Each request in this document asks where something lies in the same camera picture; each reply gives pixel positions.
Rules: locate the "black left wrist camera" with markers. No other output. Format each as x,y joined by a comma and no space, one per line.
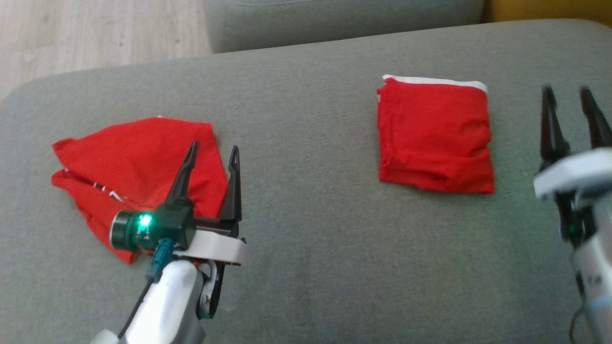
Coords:
172,224

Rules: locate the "yellow cushion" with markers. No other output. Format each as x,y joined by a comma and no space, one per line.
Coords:
550,9

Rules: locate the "red Bulls shorts white trim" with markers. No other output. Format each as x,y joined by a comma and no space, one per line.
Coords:
430,134

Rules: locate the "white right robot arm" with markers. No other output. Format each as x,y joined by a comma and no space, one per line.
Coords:
597,267

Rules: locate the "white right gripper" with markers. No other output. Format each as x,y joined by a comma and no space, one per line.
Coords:
573,174

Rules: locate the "red Bulls jersey white sleeves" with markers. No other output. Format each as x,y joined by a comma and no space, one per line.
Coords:
134,153

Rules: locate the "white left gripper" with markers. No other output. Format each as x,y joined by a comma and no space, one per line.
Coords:
220,248

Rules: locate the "grey sofa back cushion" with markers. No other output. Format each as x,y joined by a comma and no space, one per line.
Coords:
334,24

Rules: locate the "grey fabric sofa seat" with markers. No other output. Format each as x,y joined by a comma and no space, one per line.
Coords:
311,143

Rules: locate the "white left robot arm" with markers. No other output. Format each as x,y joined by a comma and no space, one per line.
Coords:
167,306

